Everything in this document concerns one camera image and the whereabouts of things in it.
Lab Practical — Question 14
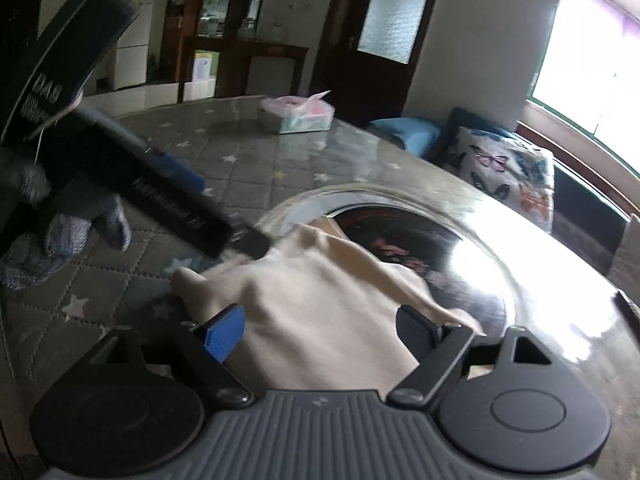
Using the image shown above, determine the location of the tissue box pink green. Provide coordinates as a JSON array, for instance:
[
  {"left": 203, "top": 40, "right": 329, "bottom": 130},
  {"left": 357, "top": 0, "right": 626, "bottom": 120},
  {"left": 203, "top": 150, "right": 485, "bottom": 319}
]
[{"left": 257, "top": 91, "right": 335, "bottom": 134}]

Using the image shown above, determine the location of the grey gloved left hand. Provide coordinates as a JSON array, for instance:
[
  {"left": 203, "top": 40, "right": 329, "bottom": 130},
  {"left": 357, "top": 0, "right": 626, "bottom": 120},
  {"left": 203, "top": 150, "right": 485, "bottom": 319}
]
[{"left": 1, "top": 150, "right": 131, "bottom": 290}]

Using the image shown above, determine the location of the dark remote on table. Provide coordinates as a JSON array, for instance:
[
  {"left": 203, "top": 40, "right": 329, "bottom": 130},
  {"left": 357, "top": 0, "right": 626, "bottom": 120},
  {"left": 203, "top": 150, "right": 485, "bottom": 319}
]
[{"left": 614, "top": 289, "right": 640, "bottom": 330}]

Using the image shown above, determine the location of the beige long sleeve garment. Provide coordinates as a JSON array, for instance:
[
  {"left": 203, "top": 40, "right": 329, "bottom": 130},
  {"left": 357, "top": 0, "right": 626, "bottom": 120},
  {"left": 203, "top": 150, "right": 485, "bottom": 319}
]
[{"left": 171, "top": 217, "right": 482, "bottom": 396}]

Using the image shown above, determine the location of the dark wooden door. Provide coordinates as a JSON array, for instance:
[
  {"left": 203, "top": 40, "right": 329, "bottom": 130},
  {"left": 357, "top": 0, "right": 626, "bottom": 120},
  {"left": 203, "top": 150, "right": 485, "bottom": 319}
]
[{"left": 309, "top": 0, "right": 435, "bottom": 127}]

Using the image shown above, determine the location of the white refrigerator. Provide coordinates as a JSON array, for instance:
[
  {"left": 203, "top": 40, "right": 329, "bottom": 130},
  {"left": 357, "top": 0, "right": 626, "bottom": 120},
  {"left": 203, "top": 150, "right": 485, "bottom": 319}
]
[{"left": 94, "top": 0, "right": 155, "bottom": 92}]

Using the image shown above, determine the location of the blue sofa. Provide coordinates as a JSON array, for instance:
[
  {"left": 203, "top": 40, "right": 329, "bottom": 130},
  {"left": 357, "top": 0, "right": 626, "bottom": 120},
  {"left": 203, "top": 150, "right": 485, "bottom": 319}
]
[{"left": 367, "top": 106, "right": 630, "bottom": 274}]

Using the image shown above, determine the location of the dark wooden cabinet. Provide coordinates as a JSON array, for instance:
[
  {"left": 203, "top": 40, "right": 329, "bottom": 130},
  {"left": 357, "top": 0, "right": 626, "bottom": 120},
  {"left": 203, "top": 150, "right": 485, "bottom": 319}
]
[{"left": 158, "top": 0, "right": 308, "bottom": 103}]

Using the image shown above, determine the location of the butterfly print pillow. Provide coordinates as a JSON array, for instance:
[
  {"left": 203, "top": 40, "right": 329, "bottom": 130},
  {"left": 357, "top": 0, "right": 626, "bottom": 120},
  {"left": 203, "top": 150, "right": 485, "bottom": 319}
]
[{"left": 445, "top": 126, "right": 554, "bottom": 232}]

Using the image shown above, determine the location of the window with green frame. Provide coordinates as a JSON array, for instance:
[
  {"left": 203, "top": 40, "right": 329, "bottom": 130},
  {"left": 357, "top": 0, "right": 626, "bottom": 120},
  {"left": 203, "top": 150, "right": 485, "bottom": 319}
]
[{"left": 529, "top": 0, "right": 639, "bottom": 174}]

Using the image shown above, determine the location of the glass lazy susan turntable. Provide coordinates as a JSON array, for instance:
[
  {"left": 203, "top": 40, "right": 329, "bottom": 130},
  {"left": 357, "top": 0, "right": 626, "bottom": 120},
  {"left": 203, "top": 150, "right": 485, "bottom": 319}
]
[{"left": 256, "top": 182, "right": 526, "bottom": 336}]

